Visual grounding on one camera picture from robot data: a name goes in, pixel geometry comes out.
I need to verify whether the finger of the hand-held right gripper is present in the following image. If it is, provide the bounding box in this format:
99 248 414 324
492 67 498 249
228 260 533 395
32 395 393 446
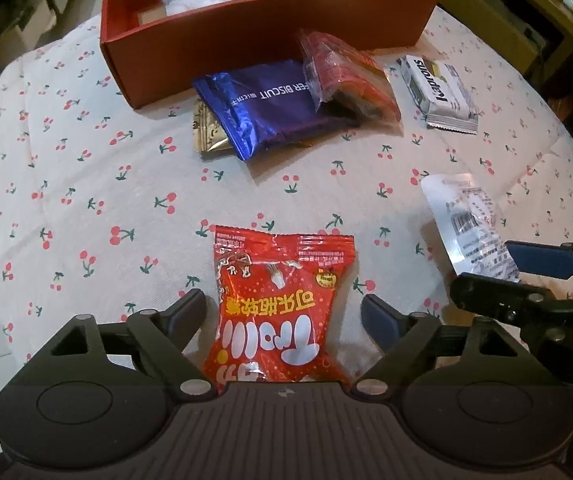
449 272 569 333
503 234 573 282

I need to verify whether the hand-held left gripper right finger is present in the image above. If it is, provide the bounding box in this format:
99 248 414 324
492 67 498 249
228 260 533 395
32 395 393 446
349 293 556 402

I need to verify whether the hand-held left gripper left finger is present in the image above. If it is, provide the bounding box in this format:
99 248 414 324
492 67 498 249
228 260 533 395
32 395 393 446
20 288 218 402

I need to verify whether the long white clear packet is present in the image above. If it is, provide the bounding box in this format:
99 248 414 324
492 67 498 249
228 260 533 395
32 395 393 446
420 172 523 284

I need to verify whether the red candy packet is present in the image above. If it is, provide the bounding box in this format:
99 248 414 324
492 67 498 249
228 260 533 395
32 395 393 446
201 225 356 392

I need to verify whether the gold snack packet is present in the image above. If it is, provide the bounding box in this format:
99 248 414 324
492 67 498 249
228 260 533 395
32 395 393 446
192 99 235 159

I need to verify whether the white wafer bar packet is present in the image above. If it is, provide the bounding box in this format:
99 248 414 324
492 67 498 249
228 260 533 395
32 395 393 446
397 55 480 135

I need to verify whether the blue wafer biscuit packet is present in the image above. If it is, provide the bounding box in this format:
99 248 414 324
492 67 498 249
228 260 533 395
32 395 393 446
191 59 363 162

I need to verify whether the red clear cake packet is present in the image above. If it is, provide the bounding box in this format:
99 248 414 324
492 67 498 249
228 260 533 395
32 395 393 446
299 30 403 126

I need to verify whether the red cardboard box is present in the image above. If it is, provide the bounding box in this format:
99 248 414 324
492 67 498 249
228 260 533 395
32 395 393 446
100 0 438 110

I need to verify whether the cherry print tablecloth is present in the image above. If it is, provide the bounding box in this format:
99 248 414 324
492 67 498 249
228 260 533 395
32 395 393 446
0 4 573 392

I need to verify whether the wooden bench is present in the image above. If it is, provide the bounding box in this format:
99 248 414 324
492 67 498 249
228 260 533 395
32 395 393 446
459 0 573 81

